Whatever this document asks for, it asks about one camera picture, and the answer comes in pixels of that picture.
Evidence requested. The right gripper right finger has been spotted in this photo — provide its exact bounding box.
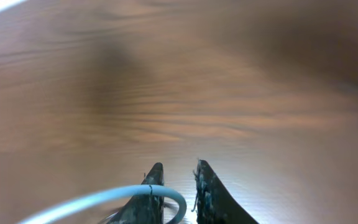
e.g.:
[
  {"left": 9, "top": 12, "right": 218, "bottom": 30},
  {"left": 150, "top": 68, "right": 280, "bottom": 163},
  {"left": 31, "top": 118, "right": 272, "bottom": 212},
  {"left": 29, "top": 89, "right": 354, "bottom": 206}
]
[{"left": 194, "top": 159, "right": 257, "bottom": 224}]

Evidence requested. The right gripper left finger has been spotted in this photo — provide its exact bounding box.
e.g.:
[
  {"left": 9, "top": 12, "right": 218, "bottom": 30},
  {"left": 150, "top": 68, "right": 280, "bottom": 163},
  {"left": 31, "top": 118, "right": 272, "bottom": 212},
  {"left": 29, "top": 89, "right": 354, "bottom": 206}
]
[{"left": 107, "top": 162, "right": 164, "bottom": 224}]

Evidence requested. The white USB cable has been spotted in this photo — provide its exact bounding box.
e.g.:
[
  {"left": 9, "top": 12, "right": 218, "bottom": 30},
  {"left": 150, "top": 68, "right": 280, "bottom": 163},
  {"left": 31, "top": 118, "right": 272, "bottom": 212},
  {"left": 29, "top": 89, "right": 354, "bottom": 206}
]
[{"left": 16, "top": 184, "right": 188, "bottom": 224}]

